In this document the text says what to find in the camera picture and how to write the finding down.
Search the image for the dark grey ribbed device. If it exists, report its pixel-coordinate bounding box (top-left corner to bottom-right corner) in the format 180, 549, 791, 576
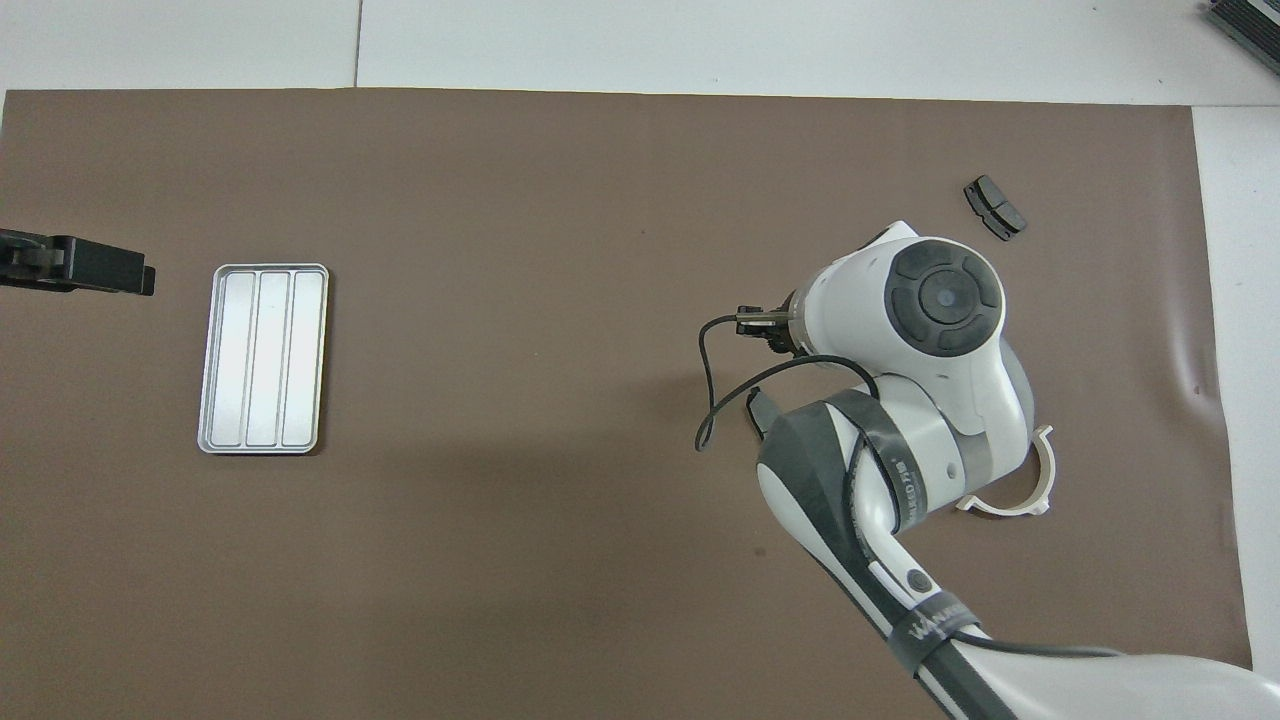
1203, 0, 1280, 76

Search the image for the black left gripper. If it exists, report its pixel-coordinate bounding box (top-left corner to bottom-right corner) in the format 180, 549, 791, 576
0, 228, 157, 297

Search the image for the brown table mat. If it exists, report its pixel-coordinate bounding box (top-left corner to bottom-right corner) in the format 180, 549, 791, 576
0, 88, 1256, 720

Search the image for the silver metal tray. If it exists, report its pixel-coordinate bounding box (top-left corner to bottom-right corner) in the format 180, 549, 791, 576
197, 263, 331, 456

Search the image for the white curved plastic bracket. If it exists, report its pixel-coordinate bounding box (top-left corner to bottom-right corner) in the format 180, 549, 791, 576
957, 425, 1057, 518

